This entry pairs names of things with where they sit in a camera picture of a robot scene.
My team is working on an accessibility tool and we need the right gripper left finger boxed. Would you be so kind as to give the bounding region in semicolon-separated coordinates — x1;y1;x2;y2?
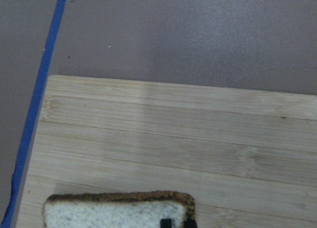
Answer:
160;219;172;228

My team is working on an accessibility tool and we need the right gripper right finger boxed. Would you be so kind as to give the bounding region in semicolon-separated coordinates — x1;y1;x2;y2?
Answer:
184;219;197;228

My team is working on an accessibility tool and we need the bread slice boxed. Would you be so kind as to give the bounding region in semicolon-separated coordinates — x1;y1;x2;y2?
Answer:
42;190;196;228

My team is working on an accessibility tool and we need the wooden cutting board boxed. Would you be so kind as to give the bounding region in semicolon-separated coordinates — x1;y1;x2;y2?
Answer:
16;75;317;228

